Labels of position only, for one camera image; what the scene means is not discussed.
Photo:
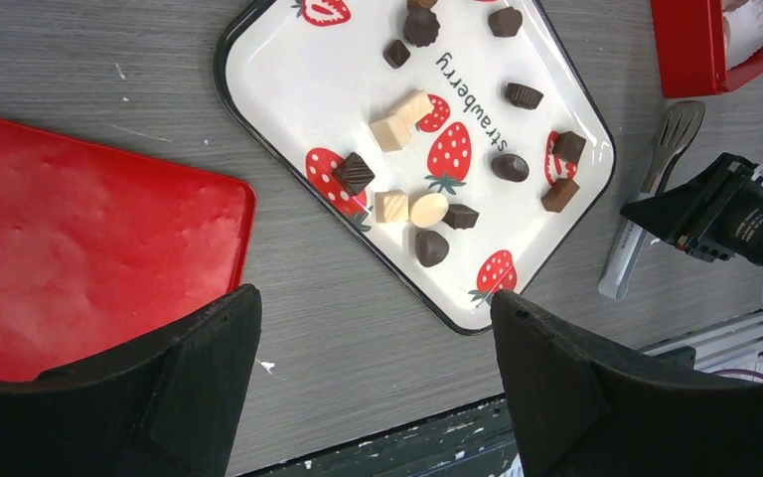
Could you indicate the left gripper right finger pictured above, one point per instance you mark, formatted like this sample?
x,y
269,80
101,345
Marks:
x,y
583,405

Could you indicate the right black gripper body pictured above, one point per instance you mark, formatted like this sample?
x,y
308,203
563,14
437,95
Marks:
x,y
716,215

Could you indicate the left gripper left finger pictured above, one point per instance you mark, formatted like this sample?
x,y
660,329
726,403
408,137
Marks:
x,y
167,403

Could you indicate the metal tongs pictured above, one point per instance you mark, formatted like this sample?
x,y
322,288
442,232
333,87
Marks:
x,y
678,127

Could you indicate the brown rectangular chocolate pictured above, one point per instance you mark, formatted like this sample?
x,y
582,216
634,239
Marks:
x,y
559,195

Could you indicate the dark oval chocolate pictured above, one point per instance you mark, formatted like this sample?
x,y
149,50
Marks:
x,y
510,167

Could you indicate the small dark square chocolate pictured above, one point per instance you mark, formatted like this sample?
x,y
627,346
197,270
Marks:
x,y
460,217

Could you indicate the dark round cup chocolate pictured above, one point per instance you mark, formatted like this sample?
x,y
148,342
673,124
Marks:
x,y
523,96

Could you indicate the red chocolate box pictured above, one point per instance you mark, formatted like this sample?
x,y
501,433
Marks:
x,y
691,52

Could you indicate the dark teardrop chocolate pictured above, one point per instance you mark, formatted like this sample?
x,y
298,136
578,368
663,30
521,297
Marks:
x,y
431,248

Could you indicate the white oval chocolate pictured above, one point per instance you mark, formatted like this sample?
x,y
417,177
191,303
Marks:
x,y
428,210

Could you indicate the white square chocolate lower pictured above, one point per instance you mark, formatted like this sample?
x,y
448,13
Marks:
x,y
392,207

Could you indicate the dark heart chocolate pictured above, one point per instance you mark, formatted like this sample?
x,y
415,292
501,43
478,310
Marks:
x,y
506,22

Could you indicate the dark ribbed square chocolate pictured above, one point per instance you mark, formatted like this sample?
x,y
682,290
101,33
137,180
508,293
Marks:
x,y
354,174

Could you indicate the white rectangular chocolate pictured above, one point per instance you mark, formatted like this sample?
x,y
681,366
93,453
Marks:
x,y
413,108

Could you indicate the dark flower chocolate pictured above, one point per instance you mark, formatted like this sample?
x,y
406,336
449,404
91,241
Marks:
x,y
421,27

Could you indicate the tiny dark square chocolate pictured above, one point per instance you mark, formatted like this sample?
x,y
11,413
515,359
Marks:
x,y
396,54

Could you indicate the red box lid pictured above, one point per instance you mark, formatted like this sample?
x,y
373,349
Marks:
x,y
100,245

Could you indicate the strawberry print white tray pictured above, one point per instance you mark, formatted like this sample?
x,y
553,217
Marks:
x,y
307,78

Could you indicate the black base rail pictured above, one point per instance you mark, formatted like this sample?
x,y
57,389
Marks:
x,y
475,439

